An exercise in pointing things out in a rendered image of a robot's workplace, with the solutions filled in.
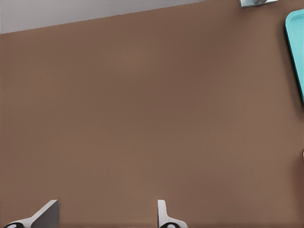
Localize pale blue-green tray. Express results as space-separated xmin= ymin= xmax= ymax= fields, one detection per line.
xmin=285 ymin=9 xmax=304 ymax=103

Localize silver frame post foot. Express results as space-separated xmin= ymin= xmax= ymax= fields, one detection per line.
xmin=238 ymin=0 xmax=278 ymax=9

